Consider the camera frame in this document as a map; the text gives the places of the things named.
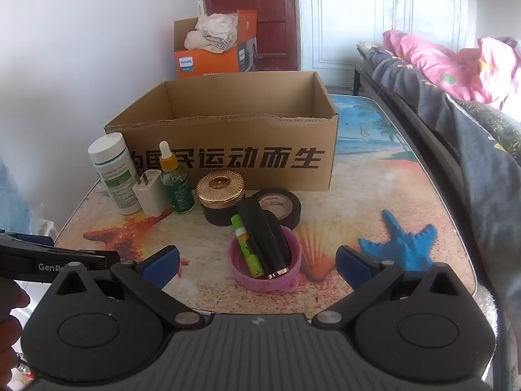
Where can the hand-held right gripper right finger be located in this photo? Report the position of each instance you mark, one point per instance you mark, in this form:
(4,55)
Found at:
(351,264)

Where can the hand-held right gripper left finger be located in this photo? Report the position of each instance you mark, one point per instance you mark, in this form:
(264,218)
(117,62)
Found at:
(163,262)

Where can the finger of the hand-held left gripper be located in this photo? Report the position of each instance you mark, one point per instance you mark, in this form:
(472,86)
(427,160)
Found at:
(24,239)

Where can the white charger plug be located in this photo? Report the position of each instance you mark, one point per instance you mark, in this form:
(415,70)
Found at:
(150,195)

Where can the green dropper bottle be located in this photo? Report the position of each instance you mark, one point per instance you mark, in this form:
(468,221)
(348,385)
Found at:
(179,195)

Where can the black tape roll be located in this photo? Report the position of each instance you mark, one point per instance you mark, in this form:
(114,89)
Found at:
(292,207)

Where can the black jar with gold lid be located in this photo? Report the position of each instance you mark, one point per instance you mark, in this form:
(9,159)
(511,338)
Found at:
(219,189)

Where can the large brown cardboard box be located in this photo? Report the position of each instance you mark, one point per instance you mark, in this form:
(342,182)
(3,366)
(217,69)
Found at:
(244,163)

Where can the person's left hand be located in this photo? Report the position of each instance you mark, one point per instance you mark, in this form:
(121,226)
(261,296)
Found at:
(10,334)

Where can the clear plastic bag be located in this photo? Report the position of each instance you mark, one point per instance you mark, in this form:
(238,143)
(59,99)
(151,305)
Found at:
(20,211)

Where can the pink bowl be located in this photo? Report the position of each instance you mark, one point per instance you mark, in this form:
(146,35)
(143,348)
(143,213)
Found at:
(295,262)

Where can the green lip balm tube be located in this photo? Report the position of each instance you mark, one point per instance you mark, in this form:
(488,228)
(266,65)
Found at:
(246,248)

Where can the black cylindrical tube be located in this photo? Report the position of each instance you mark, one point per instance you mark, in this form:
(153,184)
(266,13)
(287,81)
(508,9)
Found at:
(264,240)

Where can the white pill bottle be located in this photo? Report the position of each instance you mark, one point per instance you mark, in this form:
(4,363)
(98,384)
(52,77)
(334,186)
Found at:
(116,179)

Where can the orange appliance box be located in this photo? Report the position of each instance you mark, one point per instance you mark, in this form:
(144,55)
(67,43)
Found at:
(203,63)

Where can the beige pillow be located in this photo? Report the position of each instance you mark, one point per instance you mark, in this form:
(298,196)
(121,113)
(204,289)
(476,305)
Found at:
(368,44)

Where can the pink blanket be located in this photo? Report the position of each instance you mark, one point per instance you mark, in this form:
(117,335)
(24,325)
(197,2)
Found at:
(447,65)

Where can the beige crumpled cloth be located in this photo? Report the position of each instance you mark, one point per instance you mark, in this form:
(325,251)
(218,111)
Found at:
(211,32)

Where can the white panelled door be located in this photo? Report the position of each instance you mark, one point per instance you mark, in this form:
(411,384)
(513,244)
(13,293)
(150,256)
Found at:
(346,16)

